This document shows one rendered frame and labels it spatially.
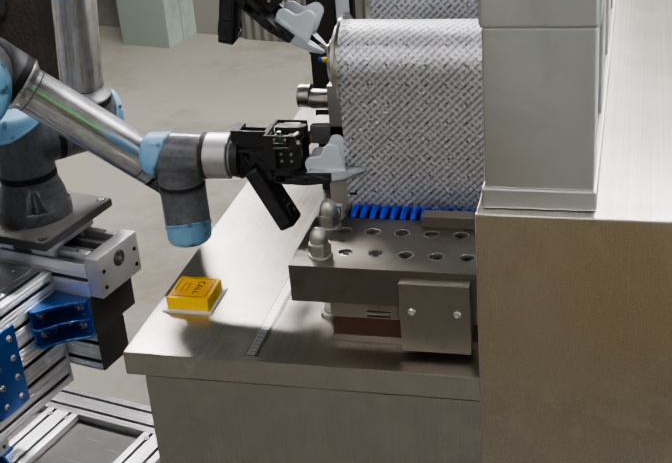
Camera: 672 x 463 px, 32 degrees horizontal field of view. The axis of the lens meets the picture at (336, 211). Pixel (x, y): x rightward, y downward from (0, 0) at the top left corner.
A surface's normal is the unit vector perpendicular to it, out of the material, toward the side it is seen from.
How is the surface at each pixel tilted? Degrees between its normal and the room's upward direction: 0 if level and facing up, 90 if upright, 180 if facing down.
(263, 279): 0
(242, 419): 90
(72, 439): 0
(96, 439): 0
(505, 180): 90
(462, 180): 90
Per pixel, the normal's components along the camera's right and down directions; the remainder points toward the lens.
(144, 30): -0.44, 0.42
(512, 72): -0.24, 0.44
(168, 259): -0.07, -0.90
